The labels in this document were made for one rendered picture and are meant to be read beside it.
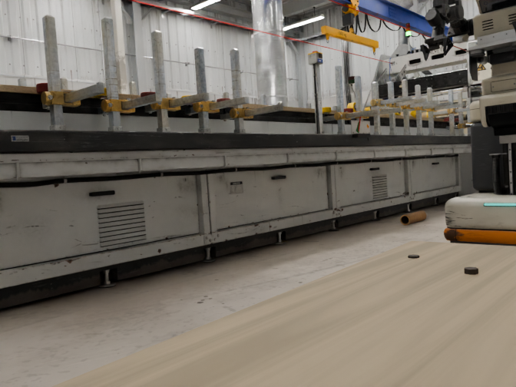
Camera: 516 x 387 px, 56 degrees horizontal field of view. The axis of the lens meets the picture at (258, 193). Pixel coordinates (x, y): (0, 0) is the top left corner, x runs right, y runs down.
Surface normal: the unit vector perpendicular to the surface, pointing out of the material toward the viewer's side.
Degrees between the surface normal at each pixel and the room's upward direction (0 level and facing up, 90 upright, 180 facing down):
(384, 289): 0
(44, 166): 90
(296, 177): 90
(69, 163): 90
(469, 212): 90
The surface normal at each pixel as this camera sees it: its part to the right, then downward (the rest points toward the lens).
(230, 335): -0.06, -1.00
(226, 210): 0.73, -0.01
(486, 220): -0.68, 0.08
